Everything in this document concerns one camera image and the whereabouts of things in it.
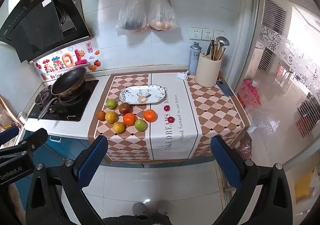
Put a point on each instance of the grey spray can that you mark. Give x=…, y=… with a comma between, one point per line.
x=195, y=51

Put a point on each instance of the metal ladle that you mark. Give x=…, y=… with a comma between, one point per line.
x=222, y=43

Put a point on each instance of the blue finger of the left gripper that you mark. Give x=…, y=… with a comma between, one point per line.
x=9, y=134

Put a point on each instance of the red cherry tomato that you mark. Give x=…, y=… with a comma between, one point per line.
x=171, y=120
x=166, y=108

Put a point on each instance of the dark blue phone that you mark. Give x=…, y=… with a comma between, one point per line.
x=224, y=88

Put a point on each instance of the cream utensil holder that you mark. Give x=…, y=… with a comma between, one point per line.
x=207, y=71

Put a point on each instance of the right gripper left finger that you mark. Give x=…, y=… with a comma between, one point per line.
x=44, y=205

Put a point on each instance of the red patterned bag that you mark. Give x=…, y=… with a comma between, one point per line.
x=248, y=95

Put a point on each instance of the checkered table mat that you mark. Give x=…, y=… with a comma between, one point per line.
x=200, y=113

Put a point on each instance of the dark red apple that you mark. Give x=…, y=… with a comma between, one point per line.
x=124, y=108

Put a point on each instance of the red cherry tomato far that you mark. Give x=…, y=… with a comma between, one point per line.
x=166, y=108

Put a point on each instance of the plastic bag with eggs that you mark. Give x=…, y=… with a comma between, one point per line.
x=161, y=16

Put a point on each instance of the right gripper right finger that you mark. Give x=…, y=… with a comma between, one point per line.
x=273, y=206

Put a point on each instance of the yellow pear fruit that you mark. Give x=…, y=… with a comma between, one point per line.
x=111, y=117

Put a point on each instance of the black range hood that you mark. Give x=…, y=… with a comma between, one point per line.
x=35, y=28

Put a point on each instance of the yellow lemon front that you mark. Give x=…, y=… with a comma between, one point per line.
x=118, y=127

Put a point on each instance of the green apple front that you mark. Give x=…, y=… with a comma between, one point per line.
x=141, y=125

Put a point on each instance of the floral oval plate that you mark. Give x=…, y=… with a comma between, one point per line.
x=142, y=95

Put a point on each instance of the white wall sockets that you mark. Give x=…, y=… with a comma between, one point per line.
x=199, y=34

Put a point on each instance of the small brownish orange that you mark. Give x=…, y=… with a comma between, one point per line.
x=101, y=116

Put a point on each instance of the red cherry tomato near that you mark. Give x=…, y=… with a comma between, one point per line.
x=171, y=120

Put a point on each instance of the green apple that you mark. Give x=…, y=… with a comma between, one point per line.
x=111, y=103
x=141, y=125

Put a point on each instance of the white crumpled tissue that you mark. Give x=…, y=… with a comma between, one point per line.
x=183, y=76

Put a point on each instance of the black frying pan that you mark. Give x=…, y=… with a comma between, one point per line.
x=66, y=86

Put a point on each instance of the colourful wall sticker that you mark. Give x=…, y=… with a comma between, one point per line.
x=57, y=63

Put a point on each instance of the plastic bag dark contents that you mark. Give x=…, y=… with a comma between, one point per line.
x=131, y=17

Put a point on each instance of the black gas stove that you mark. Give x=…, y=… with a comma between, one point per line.
x=65, y=109

